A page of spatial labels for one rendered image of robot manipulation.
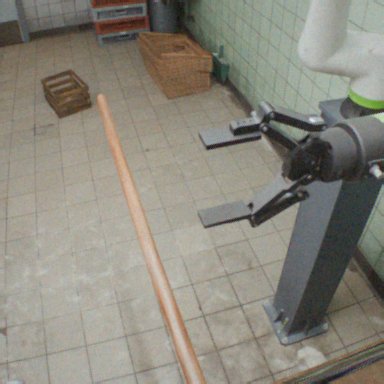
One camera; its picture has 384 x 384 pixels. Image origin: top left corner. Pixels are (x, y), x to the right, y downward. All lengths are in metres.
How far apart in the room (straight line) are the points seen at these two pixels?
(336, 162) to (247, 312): 1.63
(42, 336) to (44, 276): 0.37
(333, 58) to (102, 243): 1.74
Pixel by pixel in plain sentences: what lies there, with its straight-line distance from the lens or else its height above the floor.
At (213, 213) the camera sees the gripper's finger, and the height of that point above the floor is 1.42.
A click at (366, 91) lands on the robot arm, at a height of 1.31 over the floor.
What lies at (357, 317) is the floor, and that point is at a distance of 2.25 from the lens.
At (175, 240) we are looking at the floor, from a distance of 2.39.
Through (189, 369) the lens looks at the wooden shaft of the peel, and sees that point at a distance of 0.68.
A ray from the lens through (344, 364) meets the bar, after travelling 0.76.
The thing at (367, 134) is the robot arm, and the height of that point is 1.53.
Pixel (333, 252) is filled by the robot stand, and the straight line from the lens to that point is 1.59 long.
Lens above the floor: 1.84
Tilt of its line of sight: 43 degrees down
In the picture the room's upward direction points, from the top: straight up
